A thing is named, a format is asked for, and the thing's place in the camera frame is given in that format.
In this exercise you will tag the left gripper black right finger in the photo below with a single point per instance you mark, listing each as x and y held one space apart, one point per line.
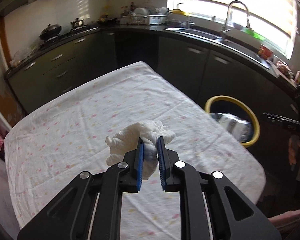
162 164

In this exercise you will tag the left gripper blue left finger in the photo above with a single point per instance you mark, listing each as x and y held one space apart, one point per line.
138 165

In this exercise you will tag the white plastic bag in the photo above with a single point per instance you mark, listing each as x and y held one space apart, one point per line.
240 129

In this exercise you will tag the yellow rimmed trash bin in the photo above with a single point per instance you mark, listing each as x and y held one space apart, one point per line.
244 108

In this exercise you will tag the green kitchen cabinets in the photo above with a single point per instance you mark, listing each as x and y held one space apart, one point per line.
198 66

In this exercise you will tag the steel kitchen sink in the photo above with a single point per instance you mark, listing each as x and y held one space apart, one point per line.
215 37

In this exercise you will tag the chrome kitchen faucet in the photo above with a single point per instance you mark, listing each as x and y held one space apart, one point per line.
230 17

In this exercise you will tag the person right hand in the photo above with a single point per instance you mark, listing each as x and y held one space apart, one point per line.
293 147

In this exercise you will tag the white floral tablecloth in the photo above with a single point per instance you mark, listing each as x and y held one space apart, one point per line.
51 146

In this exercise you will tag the dish rack with dishes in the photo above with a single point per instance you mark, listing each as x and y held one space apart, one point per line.
146 16

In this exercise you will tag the small metal pot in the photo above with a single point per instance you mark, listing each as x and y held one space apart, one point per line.
77 23

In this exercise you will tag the black wok on stove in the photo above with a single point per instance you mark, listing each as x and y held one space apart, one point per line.
50 31

